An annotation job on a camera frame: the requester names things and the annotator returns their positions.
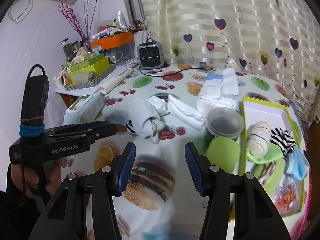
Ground orange lidded storage box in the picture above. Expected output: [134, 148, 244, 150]
[90, 31, 135, 62]

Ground green round lid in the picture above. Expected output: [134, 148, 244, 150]
[206, 136, 242, 175]

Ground beige sock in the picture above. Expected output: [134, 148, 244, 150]
[246, 121, 272, 159]

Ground white and blue tissue pack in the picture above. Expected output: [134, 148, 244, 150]
[196, 67, 240, 117]

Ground white box with green rim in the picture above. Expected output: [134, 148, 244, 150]
[239, 96, 310, 218]

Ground clear plastic jar dark contents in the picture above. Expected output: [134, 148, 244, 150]
[206, 107, 245, 140]

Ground black and white striped sock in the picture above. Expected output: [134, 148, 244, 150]
[126, 119, 137, 134]
[270, 127, 297, 154]

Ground grey space heater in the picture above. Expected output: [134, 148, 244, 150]
[137, 38, 165, 70]

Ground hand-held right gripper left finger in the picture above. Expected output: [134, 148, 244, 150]
[29, 142, 137, 240]

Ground blue face mask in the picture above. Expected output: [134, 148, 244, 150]
[285, 146, 310, 182]

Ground light blue wet wipes pack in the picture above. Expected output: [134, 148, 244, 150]
[63, 92, 105, 127]

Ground black heater cable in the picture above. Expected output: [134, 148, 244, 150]
[139, 65, 218, 77]

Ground pile of assorted packets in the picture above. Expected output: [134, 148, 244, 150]
[91, 10, 134, 40]

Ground clear plastic bag orange contents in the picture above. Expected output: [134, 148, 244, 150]
[274, 175, 304, 212]

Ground green gift box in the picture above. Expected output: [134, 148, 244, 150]
[68, 64, 111, 85]
[67, 54, 106, 71]

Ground person's left hand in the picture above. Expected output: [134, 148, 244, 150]
[7, 159, 68, 200]

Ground white folded towel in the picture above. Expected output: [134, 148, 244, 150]
[167, 94, 207, 130]

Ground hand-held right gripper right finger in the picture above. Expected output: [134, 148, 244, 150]
[184, 142, 295, 240]

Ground vase of purple branches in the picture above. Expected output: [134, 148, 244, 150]
[58, 0, 104, 52]

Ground grey window frame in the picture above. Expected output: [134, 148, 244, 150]
[124, 0, 148, 30]

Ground pink printed box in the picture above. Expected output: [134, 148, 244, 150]
[297, 197, 313, 240]

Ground chevron pattern tray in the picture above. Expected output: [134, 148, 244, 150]
[64, 64, 115, 92]

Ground green cloth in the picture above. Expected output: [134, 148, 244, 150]
[246, 144, 287, 193]

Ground person's left forearm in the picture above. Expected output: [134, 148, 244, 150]
[0, 190, 45, 240]

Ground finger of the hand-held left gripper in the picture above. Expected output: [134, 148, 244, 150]
[45, 124, 118, 145]
[54, 121, 105, 132]

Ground white paper roll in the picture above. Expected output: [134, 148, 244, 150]
[97, 68, 133, 95]

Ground striped curtain with heart print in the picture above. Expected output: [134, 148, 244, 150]
[136, 0, 320, 123]

